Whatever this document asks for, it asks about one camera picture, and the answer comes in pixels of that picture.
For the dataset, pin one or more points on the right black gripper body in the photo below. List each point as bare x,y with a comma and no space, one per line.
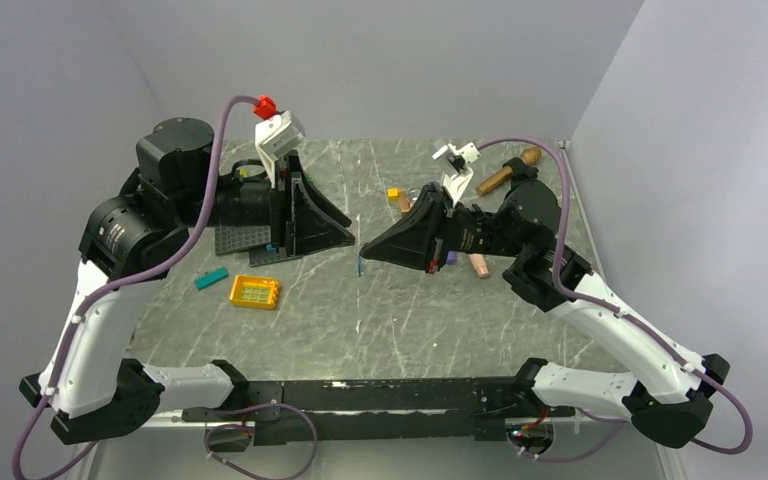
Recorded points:
459,233

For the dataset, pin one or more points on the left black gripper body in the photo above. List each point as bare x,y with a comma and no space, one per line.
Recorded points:
280,203

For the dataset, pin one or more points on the orange lego window piece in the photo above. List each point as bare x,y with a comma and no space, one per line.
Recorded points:
255,292

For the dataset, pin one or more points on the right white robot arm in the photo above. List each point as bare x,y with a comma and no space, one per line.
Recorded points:
664,390

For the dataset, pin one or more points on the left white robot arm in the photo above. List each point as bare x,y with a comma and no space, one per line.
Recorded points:
130,243

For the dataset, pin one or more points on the pink microphone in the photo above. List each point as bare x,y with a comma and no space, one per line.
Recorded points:
479,265

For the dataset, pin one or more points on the brown small block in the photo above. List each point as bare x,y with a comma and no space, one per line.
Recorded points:
403,201

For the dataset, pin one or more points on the glitter microphone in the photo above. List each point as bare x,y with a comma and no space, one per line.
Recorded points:
413,194

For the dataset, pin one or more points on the dark grey lego baseplate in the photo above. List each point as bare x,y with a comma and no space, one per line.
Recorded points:
253,240

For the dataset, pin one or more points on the black microphone stand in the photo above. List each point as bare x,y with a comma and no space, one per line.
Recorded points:
521,172

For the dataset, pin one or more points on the gold microphone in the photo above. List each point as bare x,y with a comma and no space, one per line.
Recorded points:
531,156

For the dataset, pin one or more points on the teal lego brick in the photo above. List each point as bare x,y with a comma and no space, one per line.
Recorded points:
211,278

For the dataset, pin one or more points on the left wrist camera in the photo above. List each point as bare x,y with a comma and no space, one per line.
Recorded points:
278,133

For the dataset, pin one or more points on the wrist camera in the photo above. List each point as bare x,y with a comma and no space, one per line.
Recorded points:
278,133
456,166

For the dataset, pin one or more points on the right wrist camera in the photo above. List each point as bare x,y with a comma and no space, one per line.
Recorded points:
456,166

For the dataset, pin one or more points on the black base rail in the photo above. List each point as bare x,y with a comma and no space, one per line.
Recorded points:
480,408

